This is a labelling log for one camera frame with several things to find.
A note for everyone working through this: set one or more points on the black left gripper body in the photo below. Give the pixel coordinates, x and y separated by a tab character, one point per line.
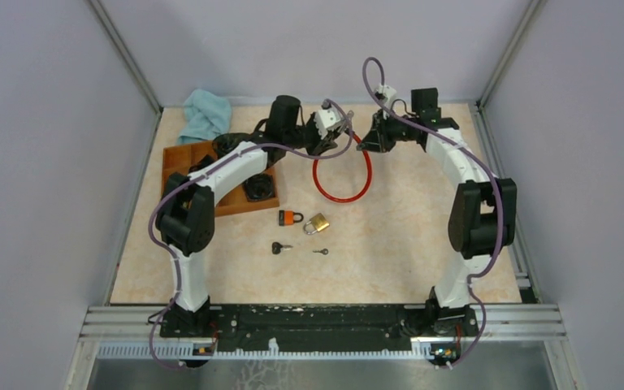
314	144

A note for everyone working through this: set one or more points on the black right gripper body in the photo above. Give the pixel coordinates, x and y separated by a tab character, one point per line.
391	129

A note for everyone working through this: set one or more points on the red cable lock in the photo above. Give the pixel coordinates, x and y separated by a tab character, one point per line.
343	179

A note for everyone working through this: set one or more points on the brass padlock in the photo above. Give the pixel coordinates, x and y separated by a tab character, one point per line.
316	224

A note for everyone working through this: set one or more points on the orange black padlock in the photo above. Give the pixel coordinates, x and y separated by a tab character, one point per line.
289	217

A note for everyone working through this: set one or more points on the black head key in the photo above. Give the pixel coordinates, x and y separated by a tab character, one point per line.
278	248

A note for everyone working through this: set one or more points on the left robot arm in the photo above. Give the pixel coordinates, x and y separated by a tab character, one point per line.
183	222

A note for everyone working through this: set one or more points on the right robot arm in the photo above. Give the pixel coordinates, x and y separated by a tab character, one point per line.
483	215

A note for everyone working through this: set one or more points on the rolled dark tie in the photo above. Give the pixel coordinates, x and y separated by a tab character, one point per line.
259	188

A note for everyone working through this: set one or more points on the dark patterned tie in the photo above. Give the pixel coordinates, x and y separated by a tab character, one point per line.
227	142

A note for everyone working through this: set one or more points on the rolled tie middle tray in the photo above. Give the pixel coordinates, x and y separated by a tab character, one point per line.
204	162

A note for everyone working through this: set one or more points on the light blue towel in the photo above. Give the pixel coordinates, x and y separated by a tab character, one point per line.
207	116

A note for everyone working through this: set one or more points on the wooden divided tray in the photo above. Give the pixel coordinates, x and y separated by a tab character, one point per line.
178	159

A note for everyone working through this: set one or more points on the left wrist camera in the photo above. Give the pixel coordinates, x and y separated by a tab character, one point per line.
328	122

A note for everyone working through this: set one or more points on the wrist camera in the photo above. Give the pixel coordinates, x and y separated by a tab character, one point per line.
328	122
386	95

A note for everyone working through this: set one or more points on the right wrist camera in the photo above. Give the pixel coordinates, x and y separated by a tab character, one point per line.
386	95

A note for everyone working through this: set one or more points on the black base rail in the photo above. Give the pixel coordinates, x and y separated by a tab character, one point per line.
321	328

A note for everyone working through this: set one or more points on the aluminium frame post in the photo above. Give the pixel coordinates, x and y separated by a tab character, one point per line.
120	47

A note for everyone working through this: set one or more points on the white slotted cable duct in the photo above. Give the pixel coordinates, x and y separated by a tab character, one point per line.
173	351

